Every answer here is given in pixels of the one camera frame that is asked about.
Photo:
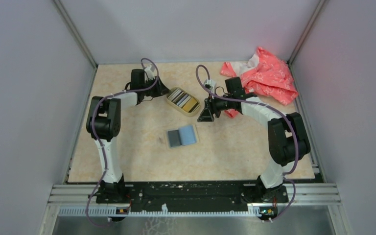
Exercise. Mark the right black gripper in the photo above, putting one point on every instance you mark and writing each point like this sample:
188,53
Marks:
205,115

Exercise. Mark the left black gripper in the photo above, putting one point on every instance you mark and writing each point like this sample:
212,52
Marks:
161,89

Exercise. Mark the beige tray of cards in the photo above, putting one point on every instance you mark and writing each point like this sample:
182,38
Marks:
183,102

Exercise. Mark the beige card holder wallet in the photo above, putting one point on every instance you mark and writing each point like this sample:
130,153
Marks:
188,133

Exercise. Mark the black credit card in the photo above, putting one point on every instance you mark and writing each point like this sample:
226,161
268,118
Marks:
174,138

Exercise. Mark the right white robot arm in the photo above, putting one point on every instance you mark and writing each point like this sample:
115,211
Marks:
287,137

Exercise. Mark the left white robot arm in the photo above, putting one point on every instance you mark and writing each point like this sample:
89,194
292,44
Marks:
104,123

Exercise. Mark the pink crumpled cloth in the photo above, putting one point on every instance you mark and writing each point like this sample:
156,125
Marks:
264,74

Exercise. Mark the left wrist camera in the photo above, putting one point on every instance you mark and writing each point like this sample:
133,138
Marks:
150,71

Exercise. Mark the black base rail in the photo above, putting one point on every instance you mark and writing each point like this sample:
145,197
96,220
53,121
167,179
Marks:
190,196

